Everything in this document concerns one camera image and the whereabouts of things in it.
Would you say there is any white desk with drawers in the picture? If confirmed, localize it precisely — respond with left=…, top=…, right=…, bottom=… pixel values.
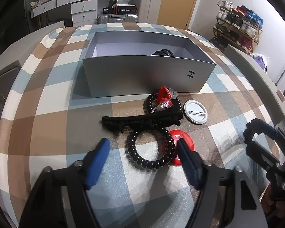
left=30, top=0, right=98, bottom=26

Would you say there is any purple cloth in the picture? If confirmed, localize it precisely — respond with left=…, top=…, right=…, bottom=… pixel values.
left=250, top=53, right=268, bottom=73

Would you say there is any black spiral hair tie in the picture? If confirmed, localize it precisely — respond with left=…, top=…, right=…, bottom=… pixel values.
left=125, top=128, right=176, bottom=169
left=151, top=48, right=174, bottom=57

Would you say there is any wooden door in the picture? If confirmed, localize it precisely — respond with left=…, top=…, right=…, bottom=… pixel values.
left=157, top=0, right=202, bottom=29

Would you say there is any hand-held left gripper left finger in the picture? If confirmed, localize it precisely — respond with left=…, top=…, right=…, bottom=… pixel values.
left=18, top=138, right=111, bottom=228

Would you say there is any person's right hand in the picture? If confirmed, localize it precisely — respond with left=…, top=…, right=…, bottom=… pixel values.
left=261, top=188, right=285, bottom=220

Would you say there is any white pin badge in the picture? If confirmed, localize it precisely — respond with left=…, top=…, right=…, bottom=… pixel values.
left=183, top=100, right=207, bottom=124

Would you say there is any wooden shoe rack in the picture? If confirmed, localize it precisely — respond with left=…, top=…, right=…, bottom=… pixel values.
left=210, top=1, right=263, bottom=55

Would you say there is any grey cardboard box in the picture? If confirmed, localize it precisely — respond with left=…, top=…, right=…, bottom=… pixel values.
left=83, top=30, right=216, bottom=98

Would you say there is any red pin badge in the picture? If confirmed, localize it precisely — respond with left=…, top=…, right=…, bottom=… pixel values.
left=168, top=130, right=196, bottom=165

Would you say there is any grey bed board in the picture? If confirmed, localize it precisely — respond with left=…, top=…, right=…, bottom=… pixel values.
left=224, top=45, right=285, bottom=119
left=0, top=20, right=66, bottom=64

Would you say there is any red heart hair clip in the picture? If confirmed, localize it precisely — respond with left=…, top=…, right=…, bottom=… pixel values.
left=156, top=86, right=173, bottom=105

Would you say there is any grey cabinet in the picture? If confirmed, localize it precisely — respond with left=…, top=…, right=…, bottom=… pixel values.
left=0, top=60, right=22, bottom=119

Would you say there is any white suitcase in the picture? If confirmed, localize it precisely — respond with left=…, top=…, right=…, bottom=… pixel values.
left=136, top=0, right=163, bottom=24

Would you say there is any black claw hair clip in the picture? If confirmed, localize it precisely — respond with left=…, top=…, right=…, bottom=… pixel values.
left=102, top=108, right=184, bottom=135

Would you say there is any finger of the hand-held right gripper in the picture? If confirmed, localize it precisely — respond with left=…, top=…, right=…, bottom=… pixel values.
left=244, top=119, right=285, bottom=148
left=246, top=141, right=283, bottom=171

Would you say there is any clear gem ring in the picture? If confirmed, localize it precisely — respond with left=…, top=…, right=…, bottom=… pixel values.
left=151, top=101, right=173, bottom=114

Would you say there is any black red flat box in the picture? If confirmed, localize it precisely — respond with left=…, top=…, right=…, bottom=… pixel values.
left=103, top=4, right=138, bottom=15

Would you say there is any checked blue brown blanket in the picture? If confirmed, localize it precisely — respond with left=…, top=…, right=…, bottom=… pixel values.
left=0, top=22, right=285, bottom=228

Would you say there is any black bead bracelet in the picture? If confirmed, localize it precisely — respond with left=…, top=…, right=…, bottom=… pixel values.
left=143, top=94, right=183, bottom=115

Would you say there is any silver suitcase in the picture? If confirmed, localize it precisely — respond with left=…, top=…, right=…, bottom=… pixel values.
left=97, top=13, right=139, bottom=25

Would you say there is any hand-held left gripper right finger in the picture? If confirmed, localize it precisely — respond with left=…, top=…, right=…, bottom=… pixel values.
left=176, top=138, right=269, bottom=228

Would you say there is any row of shoes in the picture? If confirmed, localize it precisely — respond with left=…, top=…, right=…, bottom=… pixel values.
left=214, top=0, right=264, bottom=49

